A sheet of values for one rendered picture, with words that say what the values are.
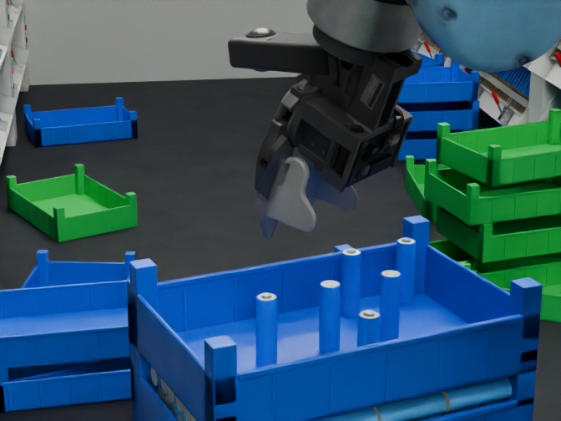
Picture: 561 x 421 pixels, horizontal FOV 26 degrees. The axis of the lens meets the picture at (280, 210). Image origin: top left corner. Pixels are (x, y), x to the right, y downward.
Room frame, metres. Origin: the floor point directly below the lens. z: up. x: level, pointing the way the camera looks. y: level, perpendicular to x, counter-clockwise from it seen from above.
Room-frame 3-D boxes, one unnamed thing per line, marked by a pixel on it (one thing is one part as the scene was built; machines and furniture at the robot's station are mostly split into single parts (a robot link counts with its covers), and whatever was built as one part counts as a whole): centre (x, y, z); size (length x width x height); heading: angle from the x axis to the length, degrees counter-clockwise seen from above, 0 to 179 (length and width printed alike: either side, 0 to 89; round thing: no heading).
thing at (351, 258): (1.06, -0.07, 0.52); 0.02 x 0.02 x 0.06
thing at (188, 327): (0.98, -0.04, 0.52); 0.30 x 0.20 x 0.08; 115
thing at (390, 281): (1.00, -0.10, 0.52); 0.02 x 0.02 x 0.06
